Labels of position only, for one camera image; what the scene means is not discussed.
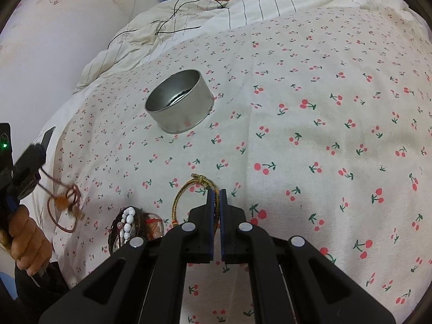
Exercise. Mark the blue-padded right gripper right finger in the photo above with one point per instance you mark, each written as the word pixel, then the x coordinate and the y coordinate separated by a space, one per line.
pixel 291 280

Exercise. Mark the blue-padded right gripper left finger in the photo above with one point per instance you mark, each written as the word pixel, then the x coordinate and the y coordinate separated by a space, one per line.
pixel 142 282

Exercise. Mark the person's left hand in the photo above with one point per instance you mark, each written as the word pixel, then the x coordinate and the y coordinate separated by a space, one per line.
pixel 30 248

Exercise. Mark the clear glass bangle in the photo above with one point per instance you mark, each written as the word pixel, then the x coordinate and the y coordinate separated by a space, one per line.
pixel 153 226

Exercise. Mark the cherry print white bedsheet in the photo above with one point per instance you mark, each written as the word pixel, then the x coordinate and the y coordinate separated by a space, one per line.
pixel 321 127

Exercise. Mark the round silver metal tin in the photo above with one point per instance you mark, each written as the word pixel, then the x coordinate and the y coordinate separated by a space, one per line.
pixel 180 102

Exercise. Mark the white striped crumpled duvet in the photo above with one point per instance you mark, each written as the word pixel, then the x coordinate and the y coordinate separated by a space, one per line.
pixel 166 24

